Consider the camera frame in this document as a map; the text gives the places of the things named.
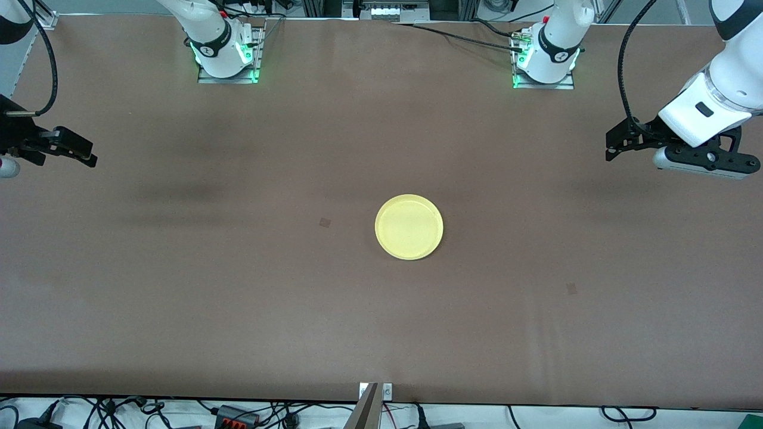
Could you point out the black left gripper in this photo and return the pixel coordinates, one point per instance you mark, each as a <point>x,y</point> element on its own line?
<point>647,132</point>

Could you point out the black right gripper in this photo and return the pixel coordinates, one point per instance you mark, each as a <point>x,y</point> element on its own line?
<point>16,134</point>

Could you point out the yellow round plate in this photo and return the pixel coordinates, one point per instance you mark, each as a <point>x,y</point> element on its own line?
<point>409,227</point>

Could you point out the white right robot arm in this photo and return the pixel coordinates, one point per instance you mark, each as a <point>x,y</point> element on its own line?
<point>208,30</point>

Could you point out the white socket strip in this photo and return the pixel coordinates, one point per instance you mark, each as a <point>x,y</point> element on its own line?
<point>396,12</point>

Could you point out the black orange connector box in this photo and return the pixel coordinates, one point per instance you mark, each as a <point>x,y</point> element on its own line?
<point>235,415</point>

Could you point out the aluminium arm base plate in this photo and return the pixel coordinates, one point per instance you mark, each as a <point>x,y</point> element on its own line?
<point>545,86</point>
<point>229,79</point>

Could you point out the aluminium corner bracket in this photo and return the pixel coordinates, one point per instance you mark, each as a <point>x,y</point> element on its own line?
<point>49,21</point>

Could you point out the small white bracket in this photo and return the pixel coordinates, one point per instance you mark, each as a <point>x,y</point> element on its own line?
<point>387,391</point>

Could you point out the grey camera mount pole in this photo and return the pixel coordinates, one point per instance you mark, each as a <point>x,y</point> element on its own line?
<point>365,411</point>

